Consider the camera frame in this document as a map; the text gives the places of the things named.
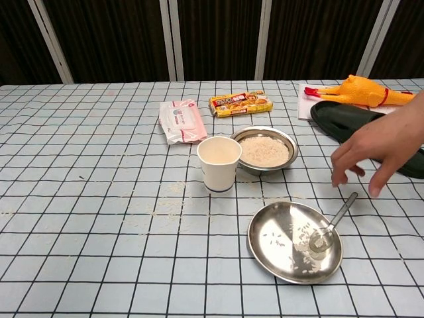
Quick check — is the steel bowl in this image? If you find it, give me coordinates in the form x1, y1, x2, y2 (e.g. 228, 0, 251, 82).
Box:
230, 125, 299, 176

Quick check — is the person's bare hand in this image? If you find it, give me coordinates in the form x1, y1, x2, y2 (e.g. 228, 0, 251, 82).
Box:
331, 91, 424, 199

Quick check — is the steel plate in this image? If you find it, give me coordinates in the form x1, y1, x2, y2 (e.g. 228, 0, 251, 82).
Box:
247, 201, 344, 286

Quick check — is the metal spoon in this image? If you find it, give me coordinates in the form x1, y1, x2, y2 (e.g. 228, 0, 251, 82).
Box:
309, 191, 359, 251

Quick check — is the pink wet wipes pack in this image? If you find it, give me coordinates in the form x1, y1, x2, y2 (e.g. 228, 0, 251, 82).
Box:
158, 98, 209, 146

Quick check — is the white paper cup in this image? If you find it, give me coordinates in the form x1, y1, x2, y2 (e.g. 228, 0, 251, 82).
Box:
196, 136, 242, 196

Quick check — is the paper calendar red edge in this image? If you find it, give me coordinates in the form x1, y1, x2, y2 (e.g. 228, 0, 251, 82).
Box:
297, 82, 415, 121

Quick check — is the yellow curry box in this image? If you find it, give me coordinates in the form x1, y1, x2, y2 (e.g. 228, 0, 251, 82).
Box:
208, 89, 274, 119

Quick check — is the yellow rubber chicken toy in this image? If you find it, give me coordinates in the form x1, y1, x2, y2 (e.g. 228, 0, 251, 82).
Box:
303, 74, 417, 107

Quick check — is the white rice heap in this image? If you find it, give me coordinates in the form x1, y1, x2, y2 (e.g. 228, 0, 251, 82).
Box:
238, 137, 290, 168

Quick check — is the black folding screen white frame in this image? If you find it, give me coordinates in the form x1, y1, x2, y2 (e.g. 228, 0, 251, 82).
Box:
0, 0, 424, 85

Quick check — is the blue checked tablecloth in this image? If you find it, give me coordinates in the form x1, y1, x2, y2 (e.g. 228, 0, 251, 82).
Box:
0, 78, 424, 318

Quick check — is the black slipper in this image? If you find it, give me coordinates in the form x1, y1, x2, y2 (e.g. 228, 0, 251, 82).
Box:
309, 100, 424, 180

